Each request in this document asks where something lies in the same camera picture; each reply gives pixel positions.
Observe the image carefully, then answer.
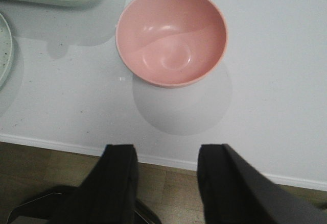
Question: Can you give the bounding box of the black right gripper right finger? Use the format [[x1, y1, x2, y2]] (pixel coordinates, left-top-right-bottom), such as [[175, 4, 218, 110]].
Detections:
[[197, 144, 326, 223]]

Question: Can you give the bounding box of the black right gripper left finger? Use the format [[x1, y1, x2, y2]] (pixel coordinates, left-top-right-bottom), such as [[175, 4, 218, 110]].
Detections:
[[51, 145, 138, 223]]

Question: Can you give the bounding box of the mint green round plate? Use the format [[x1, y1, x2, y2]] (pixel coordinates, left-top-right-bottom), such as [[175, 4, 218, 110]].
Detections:
[[0, 14, 13, 87]]

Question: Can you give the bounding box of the pink plastic bowl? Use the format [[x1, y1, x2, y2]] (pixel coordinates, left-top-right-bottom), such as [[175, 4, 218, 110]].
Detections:
[[115, 0, 228, 88]]

